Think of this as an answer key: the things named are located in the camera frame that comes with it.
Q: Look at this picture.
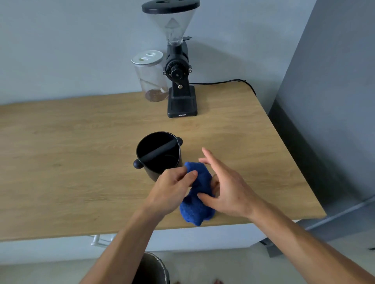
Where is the person's left hand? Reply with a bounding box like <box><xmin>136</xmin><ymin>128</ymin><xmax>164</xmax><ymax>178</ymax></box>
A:
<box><xmin>145</xmin><ymin>166</ymin><xmax>199</xmax><ymax>219</ymax></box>

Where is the person's right hand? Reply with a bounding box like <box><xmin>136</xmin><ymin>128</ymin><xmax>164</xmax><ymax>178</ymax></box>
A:
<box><xmin>196</xmin><ymin>148</ymin><xmax>262</xmax><ymax>219</ymax></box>

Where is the blue cloth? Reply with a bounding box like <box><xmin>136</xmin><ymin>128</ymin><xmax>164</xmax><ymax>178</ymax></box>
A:
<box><xmin>179</xmin><ymin>162</ymin><xmax>217</xmax><ymax>227</ymax></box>

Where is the person's left forearm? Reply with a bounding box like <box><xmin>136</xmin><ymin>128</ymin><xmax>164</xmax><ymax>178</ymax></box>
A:
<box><xmin>79</xmin><ymin>202</ymin><xmax>166</xmax><ymax>284</ymax></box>

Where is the person's right forearm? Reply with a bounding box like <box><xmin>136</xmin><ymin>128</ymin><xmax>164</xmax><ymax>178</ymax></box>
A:
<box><xmin>247</xmin><ymin>196</ymin><xmax>375</xmax><ymax>284</ymax></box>

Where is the black knock box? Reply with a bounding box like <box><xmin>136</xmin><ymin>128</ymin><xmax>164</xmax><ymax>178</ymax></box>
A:
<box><xmin>133</xmin><ymin>131</ymin><xmax>184</xmax><ymax>182</ymax></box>

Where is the grey metal bin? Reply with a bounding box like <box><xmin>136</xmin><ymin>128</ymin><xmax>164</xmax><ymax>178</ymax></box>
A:
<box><xmin>132</xmin><ymin>252</ymin><xmax>171</xmax><ymax>284</ymax></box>

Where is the black coffee grinder clear hopper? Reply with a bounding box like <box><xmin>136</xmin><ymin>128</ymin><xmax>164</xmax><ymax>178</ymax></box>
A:
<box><xmin>142</xmin><ymin>0</ymin><xmax>201</xmax><ymax>119</ymax></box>

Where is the glass jar white lid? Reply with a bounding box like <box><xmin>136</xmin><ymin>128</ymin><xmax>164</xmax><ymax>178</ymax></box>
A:
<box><xmin>131</xmin><ymin>50</ymin><xmax>170</xmax><ymax>102</ymax></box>

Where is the black power cable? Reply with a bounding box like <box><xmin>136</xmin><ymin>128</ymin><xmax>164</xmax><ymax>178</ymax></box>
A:
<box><xmin>189</xmin><ymin>79</ymin><xmax>257</xmax><ymax>97</ymax></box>

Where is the white table frame bracket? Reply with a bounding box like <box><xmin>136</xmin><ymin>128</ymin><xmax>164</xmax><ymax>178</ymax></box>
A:
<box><xmin>90</xmin><ymin>234</ymin><xmax>116</xmax><ymax>249</ymax></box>

